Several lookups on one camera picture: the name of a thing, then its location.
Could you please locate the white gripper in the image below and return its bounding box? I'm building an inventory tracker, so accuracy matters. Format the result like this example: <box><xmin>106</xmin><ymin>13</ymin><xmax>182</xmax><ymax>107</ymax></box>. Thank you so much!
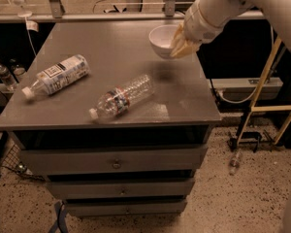
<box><xmin>170</xmin><ymin>0</ymin><xmax>223</xmax><ymax>58</ymax></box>

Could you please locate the white ceramic bowl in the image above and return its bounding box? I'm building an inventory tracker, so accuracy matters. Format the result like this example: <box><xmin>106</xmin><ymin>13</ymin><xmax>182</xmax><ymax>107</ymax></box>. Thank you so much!
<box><xmin>148</xmin><ymin>24</ymin><xmax>178</xmax><ymax>59</ymax></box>

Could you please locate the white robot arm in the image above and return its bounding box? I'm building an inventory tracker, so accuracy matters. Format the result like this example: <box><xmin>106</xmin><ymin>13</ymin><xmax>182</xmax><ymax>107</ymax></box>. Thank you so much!
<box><xmin>171</xmin><ymin>0</ymin><xmax>291</xmax><ymax>58</ymax></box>

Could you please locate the clear water bottle red label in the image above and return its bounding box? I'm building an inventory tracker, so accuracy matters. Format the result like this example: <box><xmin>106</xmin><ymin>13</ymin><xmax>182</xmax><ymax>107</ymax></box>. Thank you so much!
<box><xmin>89</xmin><ymin>74</ymin><xmax>154</xmax><ymax>120</ymax></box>

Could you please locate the white labelled plastic bottle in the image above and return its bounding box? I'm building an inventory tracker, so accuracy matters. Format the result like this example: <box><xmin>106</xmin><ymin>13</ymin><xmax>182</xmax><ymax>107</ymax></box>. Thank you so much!
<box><xmin>22</xmin><ymin>54</ymin><xmax>90</xmax><ymax>100</ymax></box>

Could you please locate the bottle lying on floor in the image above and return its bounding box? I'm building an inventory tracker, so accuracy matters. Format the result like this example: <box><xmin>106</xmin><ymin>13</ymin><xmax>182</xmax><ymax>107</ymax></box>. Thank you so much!
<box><xmin>229</xmin><ymin>150</ymin><xmax>242</xmax><ymax>176</ymax></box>

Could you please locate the small bottle on left shelf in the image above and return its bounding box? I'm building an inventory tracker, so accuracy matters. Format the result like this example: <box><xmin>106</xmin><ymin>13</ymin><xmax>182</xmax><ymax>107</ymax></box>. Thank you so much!
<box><xmin>0</xmin><ymin>63</ymin><xmax>17</xmax><ymax>91</ymax></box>

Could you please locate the grey drawer cabinet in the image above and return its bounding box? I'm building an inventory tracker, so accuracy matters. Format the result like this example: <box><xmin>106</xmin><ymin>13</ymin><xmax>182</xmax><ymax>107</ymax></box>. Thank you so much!
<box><xmin>0</xmin><ymin>20</ymin><xmax>220</xmax><ymax>217</ymax></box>

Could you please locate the white cable right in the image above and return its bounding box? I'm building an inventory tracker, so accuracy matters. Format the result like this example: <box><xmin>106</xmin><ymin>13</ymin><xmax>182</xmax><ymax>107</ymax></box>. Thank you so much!
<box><xmin>216</xmin><ymin>26</ymin><xmax>275</xmax><ymax>105</ymax></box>

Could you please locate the yellow wooden frame stand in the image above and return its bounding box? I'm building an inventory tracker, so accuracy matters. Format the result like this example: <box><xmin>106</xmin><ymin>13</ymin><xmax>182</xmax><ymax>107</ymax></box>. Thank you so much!
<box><xmin>227</xmin><ymin>36</ymin><xmax>291</xmax><ymax>152</ymax></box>

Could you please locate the metal rail frame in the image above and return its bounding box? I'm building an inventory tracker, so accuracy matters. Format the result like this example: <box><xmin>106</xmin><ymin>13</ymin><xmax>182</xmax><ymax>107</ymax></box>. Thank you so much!
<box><xmin>0</xmin><ymin>0</ymin><xmax>266</xmax><ymax>24</ymax></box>

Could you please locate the white lamp on rail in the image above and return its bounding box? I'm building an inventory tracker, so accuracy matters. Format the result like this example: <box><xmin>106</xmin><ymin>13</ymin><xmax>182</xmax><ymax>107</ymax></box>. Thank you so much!
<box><xmin>11</xmin><ymin>0</ymin><xmax>32</xmax><ymax>18</ymax></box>

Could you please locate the wire basket on floor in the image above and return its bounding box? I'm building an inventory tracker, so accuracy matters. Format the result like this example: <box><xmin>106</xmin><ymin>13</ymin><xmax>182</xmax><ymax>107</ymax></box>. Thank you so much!
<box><xmin>1</xmin><ymin>144</ymin><xmax>45</xmax><ymax>183</ymax></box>

